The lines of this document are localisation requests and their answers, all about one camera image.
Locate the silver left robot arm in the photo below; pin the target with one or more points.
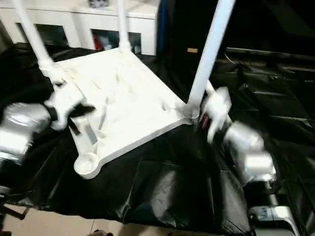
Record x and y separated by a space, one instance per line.
19 123

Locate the white plastic table top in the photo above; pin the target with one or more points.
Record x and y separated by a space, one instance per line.
123 98

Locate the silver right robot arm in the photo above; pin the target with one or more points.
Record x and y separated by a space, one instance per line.
246 142

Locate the red bottle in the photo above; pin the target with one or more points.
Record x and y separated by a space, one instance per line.
96 41

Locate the long black bar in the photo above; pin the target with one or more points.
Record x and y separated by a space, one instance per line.
270 54

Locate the dark objects on cabinet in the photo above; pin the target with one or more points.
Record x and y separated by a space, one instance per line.
98 3

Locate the white glass-door cabinet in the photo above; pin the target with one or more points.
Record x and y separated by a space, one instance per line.
81 19

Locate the grey robot left foot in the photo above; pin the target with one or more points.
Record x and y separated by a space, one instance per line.
101 233

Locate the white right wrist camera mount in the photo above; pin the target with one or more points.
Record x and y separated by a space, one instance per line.
219 105

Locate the small tan label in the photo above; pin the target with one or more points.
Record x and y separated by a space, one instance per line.
192 50

